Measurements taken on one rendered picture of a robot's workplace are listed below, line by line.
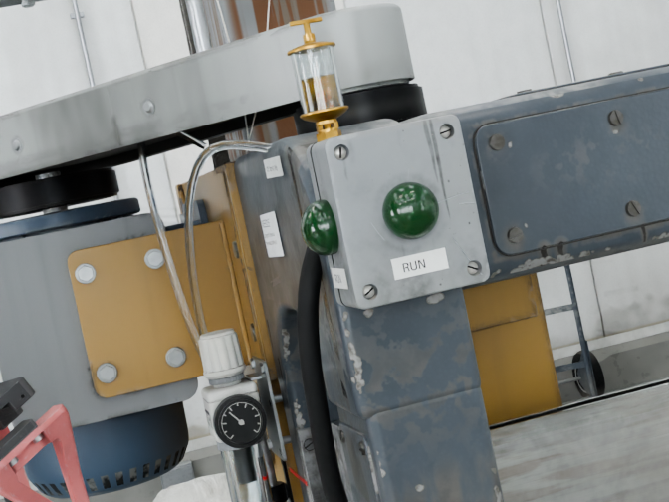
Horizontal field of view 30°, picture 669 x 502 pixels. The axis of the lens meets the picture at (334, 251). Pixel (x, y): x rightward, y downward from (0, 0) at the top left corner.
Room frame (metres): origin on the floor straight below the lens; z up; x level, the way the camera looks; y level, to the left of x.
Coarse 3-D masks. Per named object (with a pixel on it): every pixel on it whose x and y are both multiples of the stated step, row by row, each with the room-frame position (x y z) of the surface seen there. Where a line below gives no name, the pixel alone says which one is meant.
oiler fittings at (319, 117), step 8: (296, 24) 0.72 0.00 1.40; (304, 24) 0.72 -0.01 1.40; (304, 40) 0.72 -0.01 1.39; (312, 40) 0.72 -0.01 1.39; (296, 48) 0.72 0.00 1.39; (304, 48) 0.71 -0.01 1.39; (312, 112) 0.71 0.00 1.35; (320, 112) 0.71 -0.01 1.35; (328, 112) 0.71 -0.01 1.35; (336, 112) 0.72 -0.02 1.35; (344, 112) 0.73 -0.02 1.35; (304, 120) 0.73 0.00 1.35; (312, 120) 0.72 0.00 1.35; (320, 120) 0.72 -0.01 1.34; (328, 120) 0.72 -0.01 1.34; (320, 128) 0.72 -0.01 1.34; (328, 128) 0.72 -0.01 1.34; (336, 128) 0.72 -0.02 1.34; (320, 136) 0.72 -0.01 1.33; (328, 136) 0.72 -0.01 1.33
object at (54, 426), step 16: (48, 416) 0.78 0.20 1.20; (64, 416) 0.78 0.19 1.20; (16, 432) 0.76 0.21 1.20; (32, 432) 0.77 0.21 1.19; (48, 432) 0.77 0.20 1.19; (64, 432) 0.78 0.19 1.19; (0, 448) 0.75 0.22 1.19; (16, 448) 0.76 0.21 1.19; (32, 448) 0.77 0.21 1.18; (64, 448) 0.78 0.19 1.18; (0, 464) 0.75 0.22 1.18; (16, 464) 0.77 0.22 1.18; (64, 464) 0.79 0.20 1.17; (0, 480) 0.75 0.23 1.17; (16, 480) 0.76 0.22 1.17; (80, 480) 0.79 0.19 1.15; (16, 496) 0.76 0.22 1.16; (32, 496) 0.77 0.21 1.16; (80, 496) 0.79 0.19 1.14
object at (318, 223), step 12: (312, 204) 0.66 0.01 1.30; (324, 204) 0.65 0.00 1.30; (312, 216) 0.65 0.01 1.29; (324, 216) 0.65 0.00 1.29; (312, 228) 0.65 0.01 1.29; (324, 228) 0.65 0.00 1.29; (336, 228) 0.65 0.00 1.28; (312, 240) 0.65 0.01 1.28; (324, 240) 0.65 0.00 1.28; (336, 240) 0.65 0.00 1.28; (324, 252) 0.65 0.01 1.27; (336, 252) 0.66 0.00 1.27
